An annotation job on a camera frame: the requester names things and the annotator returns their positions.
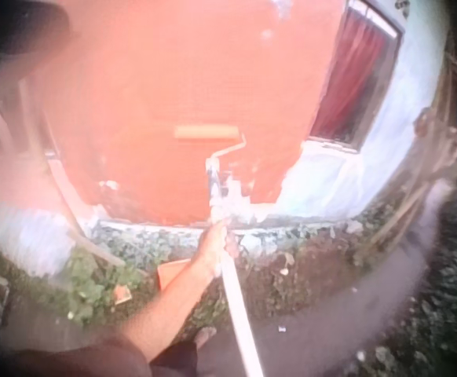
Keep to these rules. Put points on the person's left hand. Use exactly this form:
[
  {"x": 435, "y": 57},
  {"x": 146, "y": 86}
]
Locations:
[{"x": 212, "y": 247}]

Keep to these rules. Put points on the orange paint tray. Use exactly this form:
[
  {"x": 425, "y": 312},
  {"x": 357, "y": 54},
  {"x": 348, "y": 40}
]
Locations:
[{"x": 170, "y": 277}]

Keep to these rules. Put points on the person's left fingers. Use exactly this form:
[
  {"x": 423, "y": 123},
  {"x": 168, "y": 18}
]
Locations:
[{"x": 231, "y": 244}]

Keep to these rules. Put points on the person's legs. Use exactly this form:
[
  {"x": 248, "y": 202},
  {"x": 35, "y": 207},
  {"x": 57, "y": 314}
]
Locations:
[{"x": 197, "y": 353}]

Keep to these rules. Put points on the wooden ladder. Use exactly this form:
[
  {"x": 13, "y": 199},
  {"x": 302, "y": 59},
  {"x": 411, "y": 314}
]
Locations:
[{"x": 61, "y": 196}]

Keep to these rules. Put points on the green weeds patch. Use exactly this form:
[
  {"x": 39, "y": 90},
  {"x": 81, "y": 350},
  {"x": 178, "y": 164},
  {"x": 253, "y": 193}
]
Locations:
[{"x": 107, "y": 275}]

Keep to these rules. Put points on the wooden pole fence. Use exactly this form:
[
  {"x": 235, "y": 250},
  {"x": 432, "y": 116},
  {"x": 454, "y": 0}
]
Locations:
[{"x": 432, "y": 157}]

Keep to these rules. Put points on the orange paint roller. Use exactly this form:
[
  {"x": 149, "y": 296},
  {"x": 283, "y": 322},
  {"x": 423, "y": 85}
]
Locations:
[{"x": 234, "y": 298}]

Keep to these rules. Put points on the window with red curtain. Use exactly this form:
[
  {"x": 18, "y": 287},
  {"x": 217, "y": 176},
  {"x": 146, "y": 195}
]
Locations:
[{"x": 354, "y": 74}]

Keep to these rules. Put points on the small orange container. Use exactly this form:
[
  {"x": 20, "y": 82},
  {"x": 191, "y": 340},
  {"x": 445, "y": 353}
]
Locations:
[{"x": 122, "y": 295}]

